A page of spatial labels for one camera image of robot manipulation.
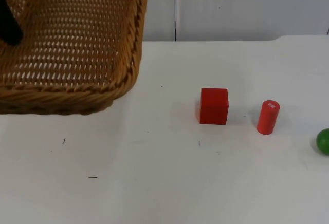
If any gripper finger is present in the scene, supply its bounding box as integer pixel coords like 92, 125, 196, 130
0, 0, 23, 46

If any brown wicker basket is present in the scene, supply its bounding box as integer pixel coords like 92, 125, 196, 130
0, 0, 154, 116

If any red cylinder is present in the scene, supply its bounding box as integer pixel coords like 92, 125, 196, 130
257, 100, 281, 135

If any red cube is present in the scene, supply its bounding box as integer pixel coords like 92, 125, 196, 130
199, 87, 229, 125

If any green ball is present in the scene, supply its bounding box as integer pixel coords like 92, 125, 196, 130
316, 128, 329, 156

